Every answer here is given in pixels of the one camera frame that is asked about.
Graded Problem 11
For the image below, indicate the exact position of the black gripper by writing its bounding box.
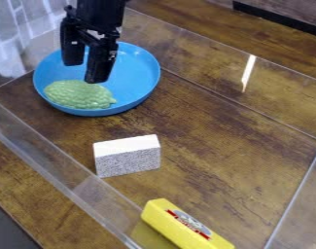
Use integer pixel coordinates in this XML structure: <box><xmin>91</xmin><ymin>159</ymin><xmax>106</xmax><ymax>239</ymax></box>
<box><xmin>60</xmin><ymin>0</ymin><xmax>126</xmax><ymax>84</ymax></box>

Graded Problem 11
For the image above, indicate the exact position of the green bitter gourd toy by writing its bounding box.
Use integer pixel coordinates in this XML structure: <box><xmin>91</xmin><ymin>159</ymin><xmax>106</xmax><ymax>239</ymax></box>
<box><xmin>43</xmin><ymin>80</ymin><xmax>117</xmax><ymax>110</ymax></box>

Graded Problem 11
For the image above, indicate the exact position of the blue round tray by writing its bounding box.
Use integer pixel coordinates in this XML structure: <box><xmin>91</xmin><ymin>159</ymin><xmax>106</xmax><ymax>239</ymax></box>
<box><xmin>32</xmin><ymin>42</ymin><xmax>161</xmax><ymax>117</ymax></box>

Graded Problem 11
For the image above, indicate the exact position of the white mesh curtain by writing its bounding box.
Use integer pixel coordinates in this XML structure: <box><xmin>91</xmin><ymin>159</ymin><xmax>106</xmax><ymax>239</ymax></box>
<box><xmin>0</xmin><ymin>0</ymin><xmax>76</xmax><ymax>86</ymax></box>

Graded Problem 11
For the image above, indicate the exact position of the white grey speckled sponge block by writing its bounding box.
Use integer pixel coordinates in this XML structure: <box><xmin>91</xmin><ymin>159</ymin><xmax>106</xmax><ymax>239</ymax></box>
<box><xmin>92</xmin><ymin>134</ymin><xmax>161</xmax><ymax>178</ymax></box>

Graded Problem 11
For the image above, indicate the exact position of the black baseboard strip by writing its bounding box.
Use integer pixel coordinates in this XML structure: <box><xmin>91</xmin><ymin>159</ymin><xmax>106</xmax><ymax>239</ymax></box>
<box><xmin>232</xmin><ymin>0</ymin><xmax>316</xmax><ymax>36</ymax></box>

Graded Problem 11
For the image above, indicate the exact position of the yellow rectangular box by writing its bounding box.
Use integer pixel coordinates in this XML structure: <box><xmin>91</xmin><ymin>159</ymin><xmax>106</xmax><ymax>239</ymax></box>
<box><xmin>141</xmin><ymin>198</ymin><xmax>236</xmax><ymax>249</ymax></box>

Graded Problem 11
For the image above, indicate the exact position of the clear acrylic enclosure wall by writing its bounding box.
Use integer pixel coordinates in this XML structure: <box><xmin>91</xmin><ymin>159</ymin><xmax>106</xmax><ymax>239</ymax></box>
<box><xmin>0</xmin><ymin>96</ymin><xmax>183</xmax><ymax>249</ymax></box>

